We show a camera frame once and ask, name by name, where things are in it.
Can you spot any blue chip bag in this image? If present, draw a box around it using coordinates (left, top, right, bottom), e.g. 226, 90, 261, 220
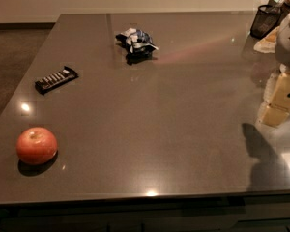
115, 28, 159, 57

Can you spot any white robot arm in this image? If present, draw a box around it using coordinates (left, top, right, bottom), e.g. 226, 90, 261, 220
258, 13, 290, 127

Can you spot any red apple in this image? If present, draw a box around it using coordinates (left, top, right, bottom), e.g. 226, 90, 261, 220
15, 127, 58, 165

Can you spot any white plate with food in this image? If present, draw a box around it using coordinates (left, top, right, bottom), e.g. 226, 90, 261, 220
253, 27, 279, 54

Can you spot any black mesh cup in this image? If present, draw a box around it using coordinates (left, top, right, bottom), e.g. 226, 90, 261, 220
250, 5, 281, 39

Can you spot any black candy bar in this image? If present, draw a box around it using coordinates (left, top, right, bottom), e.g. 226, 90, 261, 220
35, 66, 78, 95

